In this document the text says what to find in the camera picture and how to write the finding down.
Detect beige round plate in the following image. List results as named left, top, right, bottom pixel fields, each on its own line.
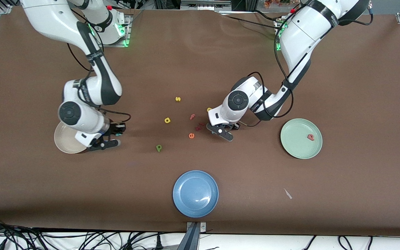
left=54, top=122, right=89, bottom=154

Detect brown table cover sheet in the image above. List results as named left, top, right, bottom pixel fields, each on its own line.
left=0, top=5, right=400, bottom=236

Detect light green round plate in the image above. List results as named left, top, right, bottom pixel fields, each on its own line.
left=280, top=118, right=323, bottom=160

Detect blue round plate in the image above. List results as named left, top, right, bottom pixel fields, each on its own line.
left=173, top=170, right=219, bottom=218

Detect orange dried flowers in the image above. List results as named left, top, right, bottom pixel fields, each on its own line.
left=264, top=0, right=291, bottom=8

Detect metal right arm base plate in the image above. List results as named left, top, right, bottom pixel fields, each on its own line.
left=103, top=14, right=131, bottom=48

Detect black base cable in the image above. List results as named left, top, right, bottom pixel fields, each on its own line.
left=225, top=15, right=280, bottom=30
left=251, top=9, right=281, bottom=21

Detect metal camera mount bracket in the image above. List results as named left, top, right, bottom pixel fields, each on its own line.
left=186, top=222, right=207, bottom=250

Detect grey metal frame block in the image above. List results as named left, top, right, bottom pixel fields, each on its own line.
left=181, top=0, right=232, bottom=11

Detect black cable bundle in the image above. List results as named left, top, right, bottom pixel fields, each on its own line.
left=0, top=215, right=186, bottom=250

